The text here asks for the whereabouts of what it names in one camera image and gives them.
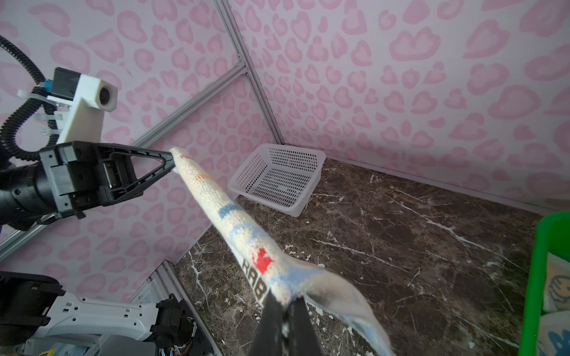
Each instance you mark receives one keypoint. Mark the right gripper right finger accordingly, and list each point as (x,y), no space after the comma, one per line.
(301,339)

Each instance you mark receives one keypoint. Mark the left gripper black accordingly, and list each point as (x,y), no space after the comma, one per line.
(86,175)

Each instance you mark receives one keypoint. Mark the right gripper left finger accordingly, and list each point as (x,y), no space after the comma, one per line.
(268,338)

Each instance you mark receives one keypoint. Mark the rabbit print towel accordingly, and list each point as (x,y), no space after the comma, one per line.
(285,278)

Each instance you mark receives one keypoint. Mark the white perforated plastic basket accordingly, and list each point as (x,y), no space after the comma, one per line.
(281,177)

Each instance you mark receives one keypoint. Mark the green plastic basket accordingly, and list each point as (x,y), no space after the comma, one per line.
(552,236)

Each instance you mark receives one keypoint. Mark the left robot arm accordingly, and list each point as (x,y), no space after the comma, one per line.
(37,306)

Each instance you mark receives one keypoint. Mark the orange patterned towel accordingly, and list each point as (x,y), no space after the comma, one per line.
(553,335)

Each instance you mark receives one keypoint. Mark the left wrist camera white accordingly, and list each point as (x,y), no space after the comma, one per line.
(85,101)

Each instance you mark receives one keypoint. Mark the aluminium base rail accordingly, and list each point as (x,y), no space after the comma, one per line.
(160,293)

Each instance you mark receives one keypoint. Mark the left corner aluminium post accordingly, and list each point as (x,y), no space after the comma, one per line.
(229,21)

